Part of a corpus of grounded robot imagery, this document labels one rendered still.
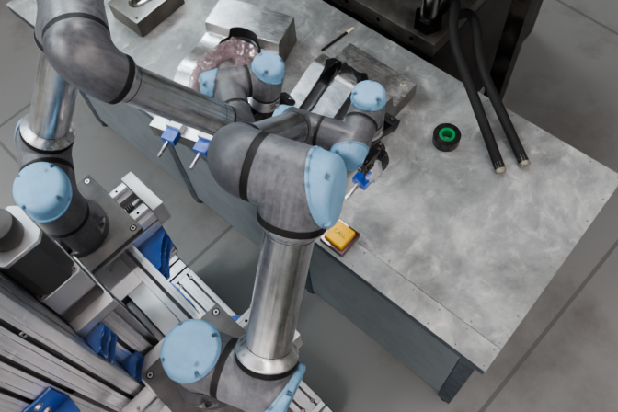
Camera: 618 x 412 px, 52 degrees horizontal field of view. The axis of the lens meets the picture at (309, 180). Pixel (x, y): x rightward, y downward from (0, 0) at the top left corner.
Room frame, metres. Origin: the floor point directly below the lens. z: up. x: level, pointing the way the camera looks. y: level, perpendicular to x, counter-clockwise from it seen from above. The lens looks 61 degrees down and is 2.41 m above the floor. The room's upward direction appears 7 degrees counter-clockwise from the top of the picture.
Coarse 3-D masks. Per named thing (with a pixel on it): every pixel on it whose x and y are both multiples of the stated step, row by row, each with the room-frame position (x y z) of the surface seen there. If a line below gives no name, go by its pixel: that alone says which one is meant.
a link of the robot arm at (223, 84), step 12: (204, 72) 0.93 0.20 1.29; (216, 72) 0.92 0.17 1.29; (228, 72) 0.92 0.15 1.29; (240, 72) 0.92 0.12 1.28; (204, 84) 0.90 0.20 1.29; (216, 84) 0.89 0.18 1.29; (228, 84) 0.89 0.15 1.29; (240, 84) 0.89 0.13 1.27; (216, 96) 0.87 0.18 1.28; (228, 96) 0.85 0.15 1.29; (240, 96) 0.85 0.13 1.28
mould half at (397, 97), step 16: (352, 48) 1.30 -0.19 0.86; (320, 64) 1.19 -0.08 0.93; (352, 64) 1.24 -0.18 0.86; (368, 64) 1.23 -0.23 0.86; (384, 64) 1.22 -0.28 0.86; (304, 80) 1.16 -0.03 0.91; (336, 80) 1.13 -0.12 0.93; (352, 80) 1.12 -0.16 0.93; (384, 80) 1.16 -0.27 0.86; (400, 80) 1.16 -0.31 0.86; (304, 96) 1.12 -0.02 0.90; (336, 96) 1.09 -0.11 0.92; (400, 96) 1.10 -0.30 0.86; (320, 112) 1.06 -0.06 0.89; (336, 112) 1.04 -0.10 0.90
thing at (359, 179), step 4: (356, 176) 0.80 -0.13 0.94; (360, 176) 0.80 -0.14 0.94; (368, 176) 0.80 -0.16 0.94; (352, 180) 0.80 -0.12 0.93; (356, 180) 0.79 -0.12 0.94; (360, 180) 0.79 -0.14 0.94; (364, 180) 0.79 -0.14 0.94; (368, 180) 0.78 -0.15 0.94; (376, 180) 0.80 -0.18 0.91; (356, 184) 0.78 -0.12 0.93; (360, 184) 0.78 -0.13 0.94; (364, 184) 0.77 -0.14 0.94; (368, 184) 0.78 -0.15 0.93; (352, 188) 0.77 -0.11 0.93; (356, 188) 0.77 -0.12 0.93; (360, 188) 0.78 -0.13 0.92; (364, 188) 0.77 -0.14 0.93; (348, 192) 0.76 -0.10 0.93; (352, 192) 0.76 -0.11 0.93; (348, 196) 0.75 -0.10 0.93
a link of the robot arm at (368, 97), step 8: (368, 80) 0.84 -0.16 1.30; (360, 88) 0.82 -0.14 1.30; (368, 88) 0.81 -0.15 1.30; (376, 88) 0.81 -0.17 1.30; (352, 96) 0.80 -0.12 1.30; (360, 96) 0.80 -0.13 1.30; (368, 96) 0.79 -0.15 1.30; (376, 96) 0.79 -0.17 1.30; (384, 96) 0.79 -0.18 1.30; (352, 104) 0.80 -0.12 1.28; (360, 104) 0.78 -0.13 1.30; (368, 104) 0.77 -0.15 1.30; (376, 104) 0.77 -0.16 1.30; (384, 104) 0.79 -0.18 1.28; (360, 112) 0.82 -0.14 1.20; (368, 112) 0.77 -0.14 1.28; (376, 112) 0.77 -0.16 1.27; (384, 112) 0.80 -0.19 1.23; (376, 120) 0.75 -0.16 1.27
